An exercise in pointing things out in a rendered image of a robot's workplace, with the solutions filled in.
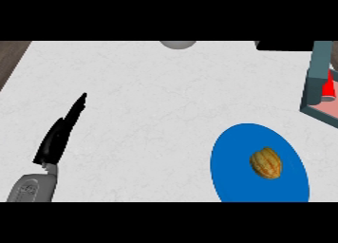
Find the blue plate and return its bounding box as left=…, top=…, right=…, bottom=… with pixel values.
left=211, top=122, right=311, bottom=203

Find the teal open box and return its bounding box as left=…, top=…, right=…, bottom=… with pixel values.
left=298, top=41, right=338, bottom=132

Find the grey round object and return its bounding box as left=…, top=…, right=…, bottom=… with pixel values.
left=158, top=41, right=198, bottom=50

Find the black appliance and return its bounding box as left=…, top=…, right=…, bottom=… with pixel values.
left=254, top=41, right=317, bottom=52

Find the red bottle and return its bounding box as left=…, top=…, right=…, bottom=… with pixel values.
left=320, top=69, right=338, bottom=103

